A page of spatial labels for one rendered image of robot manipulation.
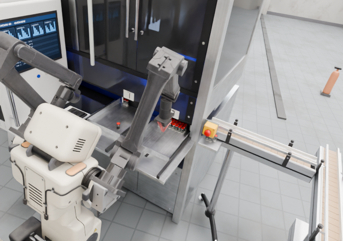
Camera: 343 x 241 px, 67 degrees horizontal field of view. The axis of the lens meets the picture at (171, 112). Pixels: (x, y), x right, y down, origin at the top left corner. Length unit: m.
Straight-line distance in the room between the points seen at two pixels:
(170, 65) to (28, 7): 1.09
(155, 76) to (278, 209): 2.14
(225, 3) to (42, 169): 1.02
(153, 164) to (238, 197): 1.34
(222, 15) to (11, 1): 1.07
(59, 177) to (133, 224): 1.41
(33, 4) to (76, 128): 0.99
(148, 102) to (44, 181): 0.43
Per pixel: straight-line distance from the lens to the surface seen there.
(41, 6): 1.75
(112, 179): 0.92
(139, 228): 2.25
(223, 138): 1.69
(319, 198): 1.56
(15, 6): 1.66
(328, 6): 12.02
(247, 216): 2.53
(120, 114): 1.81
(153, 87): 0.79
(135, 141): 0.90
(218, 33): 1.34
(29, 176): 1.04
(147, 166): 1.44
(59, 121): 0.92
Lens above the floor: 1.91
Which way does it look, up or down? 33 degrees down
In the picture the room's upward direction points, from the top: 9 degrees clockwise
